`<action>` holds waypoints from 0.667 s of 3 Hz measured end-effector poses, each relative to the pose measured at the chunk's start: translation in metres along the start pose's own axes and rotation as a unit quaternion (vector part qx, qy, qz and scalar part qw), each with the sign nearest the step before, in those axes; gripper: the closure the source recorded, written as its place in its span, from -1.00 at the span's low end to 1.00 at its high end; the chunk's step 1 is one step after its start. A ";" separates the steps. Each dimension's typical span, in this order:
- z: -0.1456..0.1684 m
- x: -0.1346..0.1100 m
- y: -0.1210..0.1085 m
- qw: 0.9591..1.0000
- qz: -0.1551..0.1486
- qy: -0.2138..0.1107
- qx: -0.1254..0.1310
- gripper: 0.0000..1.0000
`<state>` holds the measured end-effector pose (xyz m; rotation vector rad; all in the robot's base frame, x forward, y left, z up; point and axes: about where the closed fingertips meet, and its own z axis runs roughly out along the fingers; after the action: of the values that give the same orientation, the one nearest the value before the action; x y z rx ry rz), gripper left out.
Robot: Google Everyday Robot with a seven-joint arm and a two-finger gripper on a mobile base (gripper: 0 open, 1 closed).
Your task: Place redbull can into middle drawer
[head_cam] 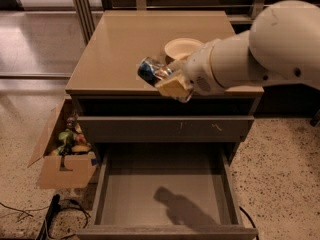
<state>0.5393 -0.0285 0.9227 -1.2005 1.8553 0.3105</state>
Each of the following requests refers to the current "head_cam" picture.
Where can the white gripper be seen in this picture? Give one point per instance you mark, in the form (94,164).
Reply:
(199,69)

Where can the blue silver redbull can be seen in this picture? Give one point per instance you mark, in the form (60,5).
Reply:
(152,71)

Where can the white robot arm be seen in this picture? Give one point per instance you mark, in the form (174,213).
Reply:
(282,47)

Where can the grey drawer cabinet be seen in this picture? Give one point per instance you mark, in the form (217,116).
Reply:
(105,81)

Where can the closed grey top drawer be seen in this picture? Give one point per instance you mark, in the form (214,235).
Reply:
(175,129)

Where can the open grey middle drawer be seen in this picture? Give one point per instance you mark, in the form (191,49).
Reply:
(166,192)

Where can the white paper bowl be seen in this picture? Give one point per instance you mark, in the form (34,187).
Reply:
(181,48)

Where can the toy items in box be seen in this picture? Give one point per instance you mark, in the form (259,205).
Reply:
(73,141)

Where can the open cardboard box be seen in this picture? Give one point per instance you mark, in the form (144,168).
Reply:
(61,172)

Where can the black power strip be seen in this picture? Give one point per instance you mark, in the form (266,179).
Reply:
(54,207)

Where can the metal window frame post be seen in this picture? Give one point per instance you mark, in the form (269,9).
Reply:
(85,17)

